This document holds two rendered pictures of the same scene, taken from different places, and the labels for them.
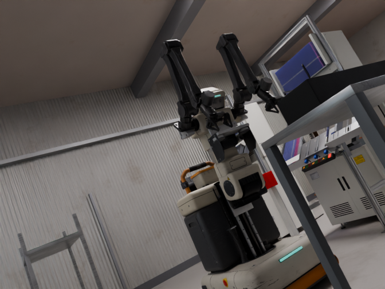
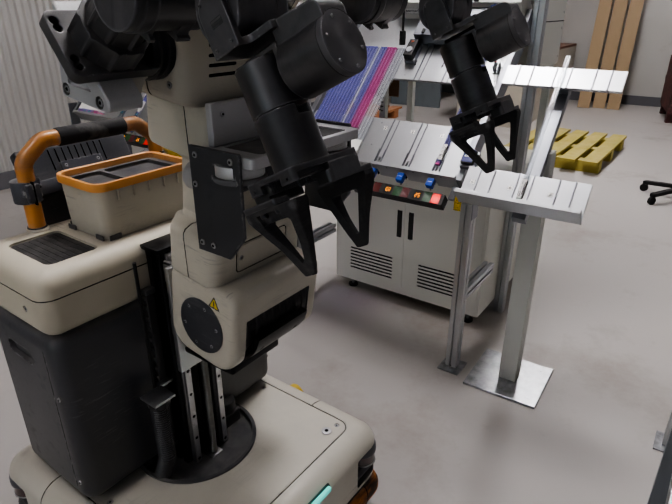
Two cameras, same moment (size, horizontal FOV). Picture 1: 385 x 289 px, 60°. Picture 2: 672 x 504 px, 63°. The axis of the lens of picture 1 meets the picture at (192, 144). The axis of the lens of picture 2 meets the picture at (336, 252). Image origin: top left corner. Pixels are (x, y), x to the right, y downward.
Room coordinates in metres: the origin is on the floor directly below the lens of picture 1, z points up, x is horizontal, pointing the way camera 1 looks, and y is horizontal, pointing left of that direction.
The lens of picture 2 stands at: (1.20, 0.00, 1.22)
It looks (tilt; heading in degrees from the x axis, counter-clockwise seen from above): 24 degrees down; 338
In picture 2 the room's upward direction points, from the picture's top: straight up
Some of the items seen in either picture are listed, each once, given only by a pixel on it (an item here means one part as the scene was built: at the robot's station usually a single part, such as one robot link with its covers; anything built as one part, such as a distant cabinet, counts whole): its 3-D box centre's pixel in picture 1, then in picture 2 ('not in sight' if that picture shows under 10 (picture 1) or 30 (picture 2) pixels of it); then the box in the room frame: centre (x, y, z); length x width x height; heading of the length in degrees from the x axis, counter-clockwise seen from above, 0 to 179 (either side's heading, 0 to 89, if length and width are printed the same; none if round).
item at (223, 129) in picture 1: (230, 139); (273, 165); (2.02, -0.23, 0.99); 0.28 x 0.16 x 0.22; 121
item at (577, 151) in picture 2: not in sight; (564, 147); (4.94, -3.77, 0.06); 1.25 x 0.85 x 0.11; 124
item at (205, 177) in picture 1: (209, 176); (130, 192); (2.37, -0.02, 0.87); 0.23 x 0.15 x 0.11; 121
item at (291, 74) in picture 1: (301, 69); not in sight; (3.12, -1.28, 1.52); 0.51 x 0.13 x 0.27; 33
